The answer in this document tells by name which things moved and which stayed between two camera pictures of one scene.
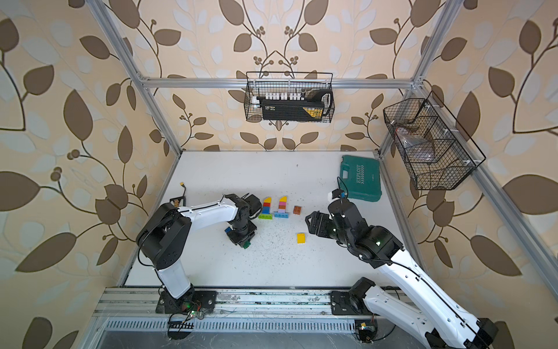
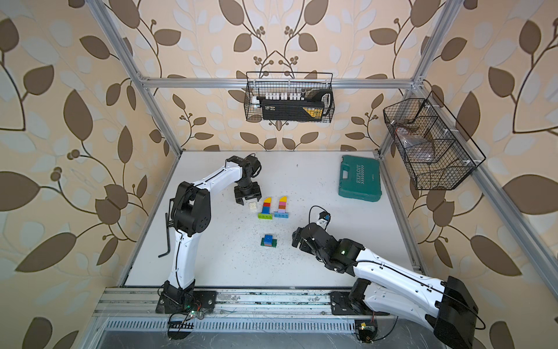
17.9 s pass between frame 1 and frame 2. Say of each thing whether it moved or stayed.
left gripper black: moved
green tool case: stayed
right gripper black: moved
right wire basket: stayed
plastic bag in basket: stayed
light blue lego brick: stayed
